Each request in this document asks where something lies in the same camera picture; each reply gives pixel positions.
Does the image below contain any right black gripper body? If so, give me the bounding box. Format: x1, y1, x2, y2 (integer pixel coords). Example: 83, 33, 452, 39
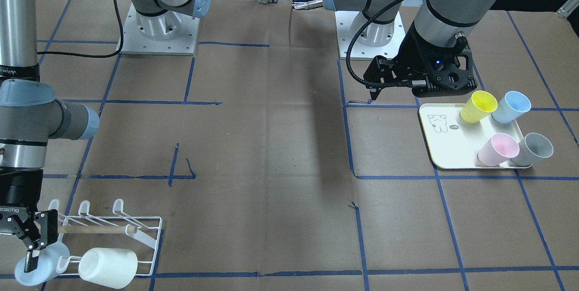
0, 169, 58, 251

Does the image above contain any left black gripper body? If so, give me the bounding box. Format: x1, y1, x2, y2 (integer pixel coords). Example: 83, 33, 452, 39
364, 25, 469, 100

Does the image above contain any light blue plastic cup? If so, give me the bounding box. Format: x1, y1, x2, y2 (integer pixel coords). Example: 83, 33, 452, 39
14, 242, 70, 286

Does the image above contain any white plastic cup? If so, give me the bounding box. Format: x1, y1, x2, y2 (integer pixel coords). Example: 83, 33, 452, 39
78, 248, 138, 289

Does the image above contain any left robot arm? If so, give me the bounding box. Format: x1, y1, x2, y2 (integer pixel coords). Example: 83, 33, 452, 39
323, 0, 496, 100

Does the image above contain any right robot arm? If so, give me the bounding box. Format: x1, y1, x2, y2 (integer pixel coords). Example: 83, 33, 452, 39
0, 0, 212, 273

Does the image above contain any yellow plastic cup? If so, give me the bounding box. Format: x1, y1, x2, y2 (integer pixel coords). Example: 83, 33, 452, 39
460, 91, 498, 124

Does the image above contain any pink plastic cup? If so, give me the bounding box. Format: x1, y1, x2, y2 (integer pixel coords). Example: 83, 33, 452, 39
476, 133, 520, 167

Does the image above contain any grey plastic cup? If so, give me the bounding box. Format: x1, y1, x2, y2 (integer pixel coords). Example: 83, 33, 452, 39
511, 133, 554, 167

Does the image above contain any cream plastic tray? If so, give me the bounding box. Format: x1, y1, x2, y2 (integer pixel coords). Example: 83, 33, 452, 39
418, 103, 524, 169

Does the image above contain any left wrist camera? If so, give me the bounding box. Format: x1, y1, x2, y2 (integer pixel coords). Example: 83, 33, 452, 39
412, 46, 477, 98

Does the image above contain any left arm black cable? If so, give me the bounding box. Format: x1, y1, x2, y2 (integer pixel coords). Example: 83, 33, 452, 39
346, 0, 435, 88

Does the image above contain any white wire cup rack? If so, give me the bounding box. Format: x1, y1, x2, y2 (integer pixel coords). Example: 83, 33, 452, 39
57, 198, 163, 278

